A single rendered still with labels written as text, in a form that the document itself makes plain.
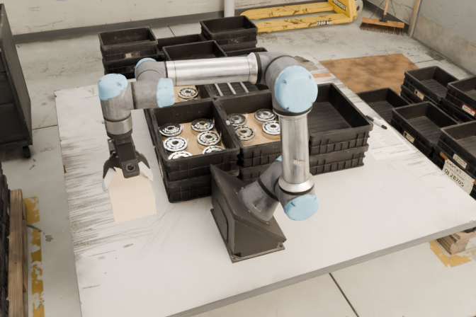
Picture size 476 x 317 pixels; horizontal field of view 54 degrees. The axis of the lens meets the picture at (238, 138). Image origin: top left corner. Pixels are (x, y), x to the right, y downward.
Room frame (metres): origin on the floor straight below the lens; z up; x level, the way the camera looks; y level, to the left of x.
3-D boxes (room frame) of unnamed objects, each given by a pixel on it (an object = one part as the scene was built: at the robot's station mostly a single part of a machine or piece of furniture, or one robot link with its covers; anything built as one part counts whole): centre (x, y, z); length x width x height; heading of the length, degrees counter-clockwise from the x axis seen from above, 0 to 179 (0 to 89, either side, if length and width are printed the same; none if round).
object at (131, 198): (1.04, 0.32, 1.08); 0.16 x 0.12 x 0.07; 22
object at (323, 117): (1.79, -0.38, 0.87); 0.40 x 0.30 x 0.11; 18
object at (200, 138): (1.63, 0.13, 0.86); 0.10 x 0.10 x 0.01
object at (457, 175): (1.94, -1.18, 0.41); 0.31 x 0.02 x 0.16; 22
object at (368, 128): (1.79, -0.38, 0.92); 0.40 x 0.30 x 0.02; 18
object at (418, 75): (2.91, -1.39, 0.31); 0.40 x 0.30 x 0.34; 22
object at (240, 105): (1.70, -0.09, 0.87); 0.40 x 0.30 x 0.11; 18
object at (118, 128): (1.06, 0.33, 1.32); 0.08 x 0.08 x 0.05
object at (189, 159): (1.61, 0.19, 0.92); 0.40 x 0.30 x 0.02; 18
